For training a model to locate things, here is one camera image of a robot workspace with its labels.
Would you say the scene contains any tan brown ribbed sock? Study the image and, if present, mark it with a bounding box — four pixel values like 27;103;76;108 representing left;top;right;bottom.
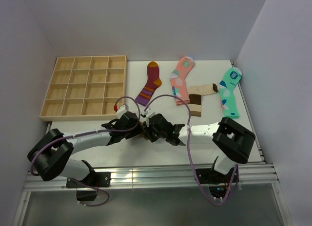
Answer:
140;122;149;140

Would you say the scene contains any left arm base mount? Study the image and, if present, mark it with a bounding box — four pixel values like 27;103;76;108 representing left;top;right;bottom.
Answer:
66;172;111;203

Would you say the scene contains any maroon purple striped sock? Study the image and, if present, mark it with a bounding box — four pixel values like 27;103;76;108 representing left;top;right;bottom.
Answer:
135;61;162;106

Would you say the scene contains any mint green patterned sock pair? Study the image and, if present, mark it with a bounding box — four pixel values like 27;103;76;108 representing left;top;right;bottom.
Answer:
217;67;242;118

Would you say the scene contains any cream brown striped sock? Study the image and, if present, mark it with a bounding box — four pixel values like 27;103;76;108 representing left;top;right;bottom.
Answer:
188;83;218;117

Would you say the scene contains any aluminium rail frame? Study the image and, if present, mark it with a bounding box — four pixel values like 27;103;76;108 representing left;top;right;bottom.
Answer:
13;159;293;226

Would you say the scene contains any pink patterned sock pair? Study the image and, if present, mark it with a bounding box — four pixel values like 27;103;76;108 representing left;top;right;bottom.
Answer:
170;56;195;104

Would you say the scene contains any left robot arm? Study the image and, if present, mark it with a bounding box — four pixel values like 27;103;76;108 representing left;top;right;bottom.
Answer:
27;111;140;187

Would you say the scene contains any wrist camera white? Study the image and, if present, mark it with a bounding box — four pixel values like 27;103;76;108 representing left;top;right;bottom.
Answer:
141;107;156;119
114;104;129;119

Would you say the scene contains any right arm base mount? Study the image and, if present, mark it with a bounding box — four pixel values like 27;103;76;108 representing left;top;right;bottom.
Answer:
195;168;234;185

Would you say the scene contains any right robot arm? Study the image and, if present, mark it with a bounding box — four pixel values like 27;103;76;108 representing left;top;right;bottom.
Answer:
142;113;255;182

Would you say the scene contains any wooden compartment tray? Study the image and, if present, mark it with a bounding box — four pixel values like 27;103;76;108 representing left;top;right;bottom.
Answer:
39;56;127;121

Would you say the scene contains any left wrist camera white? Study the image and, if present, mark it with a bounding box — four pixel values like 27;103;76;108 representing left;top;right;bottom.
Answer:
114;104;129;119

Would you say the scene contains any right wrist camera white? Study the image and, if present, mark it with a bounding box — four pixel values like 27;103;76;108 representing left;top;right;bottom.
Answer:
141;107;156;119

